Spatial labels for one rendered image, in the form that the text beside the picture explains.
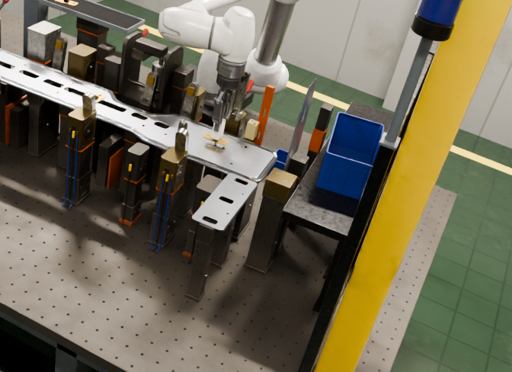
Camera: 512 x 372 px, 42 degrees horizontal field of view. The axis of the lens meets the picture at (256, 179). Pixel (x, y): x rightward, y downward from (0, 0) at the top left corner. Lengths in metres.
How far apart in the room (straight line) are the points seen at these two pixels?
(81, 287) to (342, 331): 0.80
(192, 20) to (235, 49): 0.15
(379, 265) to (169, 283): 0.76
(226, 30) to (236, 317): 0.86
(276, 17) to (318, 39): 2.78
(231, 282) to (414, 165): 0.90
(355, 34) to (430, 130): 3.93
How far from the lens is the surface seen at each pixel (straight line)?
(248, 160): 2.20
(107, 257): 2.19
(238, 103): 2.32
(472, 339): 3.45
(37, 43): 2.63
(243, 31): 2.01
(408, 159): 1.47
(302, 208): 1.99
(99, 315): 2.00
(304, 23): 5.46
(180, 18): 2.03
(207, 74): 2.96
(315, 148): 2.28
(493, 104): 5.29
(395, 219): 1.55
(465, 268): 3.87
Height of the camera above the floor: 2.15
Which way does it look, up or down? 33 degrees down
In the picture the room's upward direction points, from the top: 14 degrees clockwise
